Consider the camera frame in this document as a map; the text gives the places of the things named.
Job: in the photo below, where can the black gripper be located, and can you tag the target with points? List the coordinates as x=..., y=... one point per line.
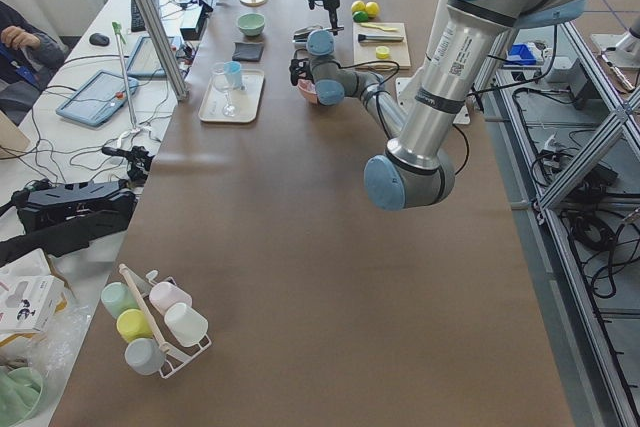
x=332, y=9
x=301, y=71

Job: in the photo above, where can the pink bowl of ice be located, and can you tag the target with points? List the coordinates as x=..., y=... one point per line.
x=307, y=90

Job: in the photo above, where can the steel ice scoop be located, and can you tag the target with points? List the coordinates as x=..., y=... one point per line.
x=301, y=35

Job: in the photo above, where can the light blue cup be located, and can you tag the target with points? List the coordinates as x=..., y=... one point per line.
x=233, y=74

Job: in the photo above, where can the pink cup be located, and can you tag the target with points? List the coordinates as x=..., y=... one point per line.
x=164, y=295

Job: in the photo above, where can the white cup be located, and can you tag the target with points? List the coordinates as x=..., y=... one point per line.
x=186, y=324

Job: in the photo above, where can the mint green cup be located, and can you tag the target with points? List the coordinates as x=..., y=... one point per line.
x=116, y=297

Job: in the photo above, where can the yellow cup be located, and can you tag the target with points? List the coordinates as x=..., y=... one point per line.
x=131, y=325

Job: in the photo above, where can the grey cup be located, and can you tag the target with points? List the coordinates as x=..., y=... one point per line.
x=144, y=356

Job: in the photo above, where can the yellow lemon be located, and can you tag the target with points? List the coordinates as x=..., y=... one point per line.
x=358, y=6
x=372, y=9

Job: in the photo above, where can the green lime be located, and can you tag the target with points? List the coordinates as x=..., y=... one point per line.
x=360, y=17

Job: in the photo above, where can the yellow plastic knife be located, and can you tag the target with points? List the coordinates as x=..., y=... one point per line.
x=380, y=27

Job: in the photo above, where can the steel muddler black tip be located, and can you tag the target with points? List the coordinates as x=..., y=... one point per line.
x=371, y=38

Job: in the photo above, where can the wooden cutting board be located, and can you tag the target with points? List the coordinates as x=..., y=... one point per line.
x=366, y=52

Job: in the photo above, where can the dark grey folded cloth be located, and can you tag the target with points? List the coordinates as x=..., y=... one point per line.
x=248, y=51

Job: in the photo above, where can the green bowl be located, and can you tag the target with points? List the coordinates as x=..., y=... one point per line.
x=251, y=24

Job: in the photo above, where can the cream serving tray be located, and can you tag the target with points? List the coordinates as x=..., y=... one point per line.
x=246, y=100

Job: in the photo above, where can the half lemon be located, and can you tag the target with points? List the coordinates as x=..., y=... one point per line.
x=382, y=52

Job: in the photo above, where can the clear wine glass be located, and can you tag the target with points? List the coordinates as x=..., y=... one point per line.
x=224, y=86

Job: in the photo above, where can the blue teach pendant tablet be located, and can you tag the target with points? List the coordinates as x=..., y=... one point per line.
x=96, y=101

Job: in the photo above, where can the black computer mouse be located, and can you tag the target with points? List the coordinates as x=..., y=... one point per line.
x=98, y=39

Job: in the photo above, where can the aluminium frame post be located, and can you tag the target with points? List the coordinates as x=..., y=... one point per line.
x=156, y=31

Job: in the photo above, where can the white wire cup rack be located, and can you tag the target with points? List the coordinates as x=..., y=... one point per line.
x=177, y=356

